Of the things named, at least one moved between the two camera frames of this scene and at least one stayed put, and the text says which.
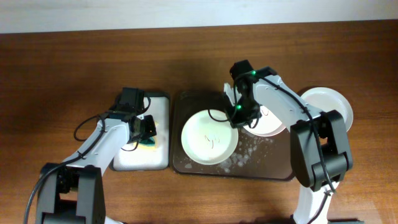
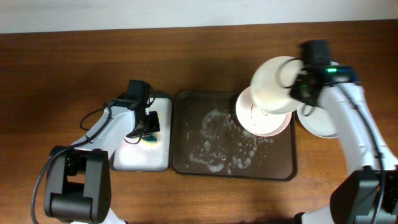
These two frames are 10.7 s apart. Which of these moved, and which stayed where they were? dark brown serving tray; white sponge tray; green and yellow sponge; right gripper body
Moved: right gripper body; green and yellow sponge
Stayed: white sponge tray; dark brown serving tray
